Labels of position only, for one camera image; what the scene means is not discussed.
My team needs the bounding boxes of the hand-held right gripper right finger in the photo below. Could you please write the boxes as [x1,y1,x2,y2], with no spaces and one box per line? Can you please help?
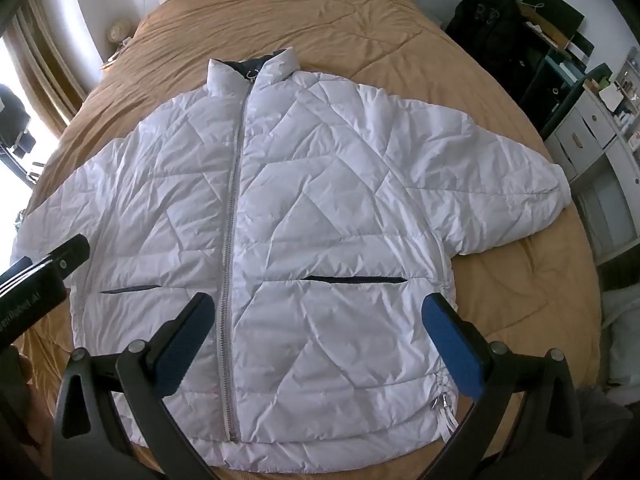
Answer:
[421,292,586,480]

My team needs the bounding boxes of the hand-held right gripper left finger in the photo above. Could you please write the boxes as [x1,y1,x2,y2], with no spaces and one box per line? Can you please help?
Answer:
[51,291,216,480]

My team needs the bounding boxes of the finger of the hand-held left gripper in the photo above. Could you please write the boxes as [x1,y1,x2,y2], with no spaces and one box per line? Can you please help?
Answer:
[30,233,92,283]

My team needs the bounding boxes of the white quilted puffer jacket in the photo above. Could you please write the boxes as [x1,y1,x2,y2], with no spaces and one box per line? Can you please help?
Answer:
[10,47,572,461]

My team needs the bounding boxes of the dark equipment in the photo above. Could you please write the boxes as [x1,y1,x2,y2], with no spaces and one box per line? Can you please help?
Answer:
[0,84,37,158]

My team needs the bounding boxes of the white pillow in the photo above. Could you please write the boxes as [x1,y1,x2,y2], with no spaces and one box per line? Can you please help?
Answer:
[600,285,640,386]

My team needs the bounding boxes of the grey cloth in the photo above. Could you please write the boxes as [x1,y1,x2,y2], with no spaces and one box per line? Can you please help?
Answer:
[575,389,633,480]

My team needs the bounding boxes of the beige curtain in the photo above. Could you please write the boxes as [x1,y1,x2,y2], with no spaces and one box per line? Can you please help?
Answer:
[0,0,87,128]

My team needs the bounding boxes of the round beige ornament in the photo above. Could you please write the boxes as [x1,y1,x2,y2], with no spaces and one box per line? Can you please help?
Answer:
[107,20,132,45]

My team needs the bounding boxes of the white drawer cabinet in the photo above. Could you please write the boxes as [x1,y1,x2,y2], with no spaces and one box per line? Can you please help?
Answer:
[544,87,640,263]

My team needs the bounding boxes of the dark teal shelf unit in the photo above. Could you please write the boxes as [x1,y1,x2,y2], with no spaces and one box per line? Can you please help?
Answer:
[530,35,608,133]

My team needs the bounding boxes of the black backpack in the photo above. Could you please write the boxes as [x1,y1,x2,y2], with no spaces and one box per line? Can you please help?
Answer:
[444,0,528,107]

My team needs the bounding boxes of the dark green box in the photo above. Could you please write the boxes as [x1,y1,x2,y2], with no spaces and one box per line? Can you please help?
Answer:
[519,0,586,52]

